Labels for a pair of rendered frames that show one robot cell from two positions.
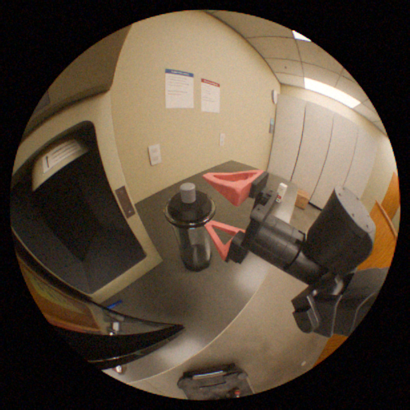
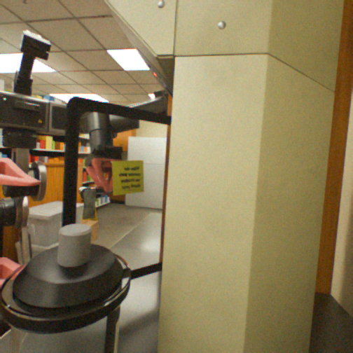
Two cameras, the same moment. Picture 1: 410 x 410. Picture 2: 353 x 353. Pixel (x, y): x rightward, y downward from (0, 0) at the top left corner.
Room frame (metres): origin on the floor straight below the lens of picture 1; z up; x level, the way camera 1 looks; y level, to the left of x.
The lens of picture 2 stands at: (0.41, 0.00, 1.28)
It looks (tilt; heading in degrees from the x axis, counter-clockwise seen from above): 3 degrees down; 148
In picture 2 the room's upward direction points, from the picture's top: 4 degrees clockwise
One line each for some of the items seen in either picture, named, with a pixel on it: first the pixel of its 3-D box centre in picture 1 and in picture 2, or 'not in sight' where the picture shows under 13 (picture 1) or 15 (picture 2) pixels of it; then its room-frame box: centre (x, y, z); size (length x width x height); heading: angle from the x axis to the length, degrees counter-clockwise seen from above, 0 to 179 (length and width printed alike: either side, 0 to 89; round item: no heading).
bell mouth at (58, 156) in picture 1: (56, 156); not in sight; (0.14, 0.31, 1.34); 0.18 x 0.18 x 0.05
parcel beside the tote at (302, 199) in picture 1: (299, 198); not in sight; (1.71, -1.99, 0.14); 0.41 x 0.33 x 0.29; 54
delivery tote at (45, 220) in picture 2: not in sight; (53, 221); (-2.30, 0.16, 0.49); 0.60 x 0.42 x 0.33; 137
